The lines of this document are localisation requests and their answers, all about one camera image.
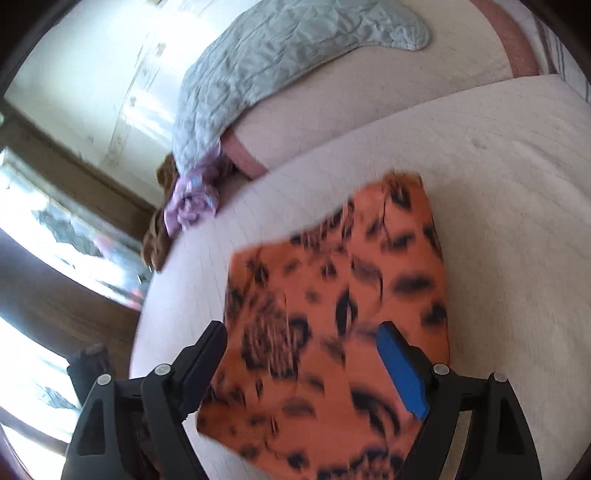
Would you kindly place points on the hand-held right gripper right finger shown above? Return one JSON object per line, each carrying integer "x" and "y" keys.
{"x": 405, "y": 374}

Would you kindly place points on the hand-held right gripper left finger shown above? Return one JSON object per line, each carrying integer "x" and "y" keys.
{"x": 210, "y": 356}

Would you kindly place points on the orange leopard print garment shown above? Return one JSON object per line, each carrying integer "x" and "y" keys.
{"x": 323, "y": 300}

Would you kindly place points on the brown cloth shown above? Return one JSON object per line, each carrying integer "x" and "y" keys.
{"x": 154, "y": 240}

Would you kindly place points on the purple patterned cloth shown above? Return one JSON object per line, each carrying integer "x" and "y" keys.
{"x": 191, "y": 203}

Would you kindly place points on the wooden framed window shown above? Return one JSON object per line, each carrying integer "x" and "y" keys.
{"x": 69, "y": 221}

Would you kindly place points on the white quilted mattress pad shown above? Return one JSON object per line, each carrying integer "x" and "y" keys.
{"x": 508, "y": 184}

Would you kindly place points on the pale pink bordered bed sheet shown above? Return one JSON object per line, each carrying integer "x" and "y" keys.
{"x": 369, "y": 92}

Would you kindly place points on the grey-blue quilted blanket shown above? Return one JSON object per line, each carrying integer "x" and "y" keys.
{"x": 277, "y": 60}

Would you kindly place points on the grey striped cloth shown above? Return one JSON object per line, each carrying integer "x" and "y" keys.
{"x": 556, "y": 50}

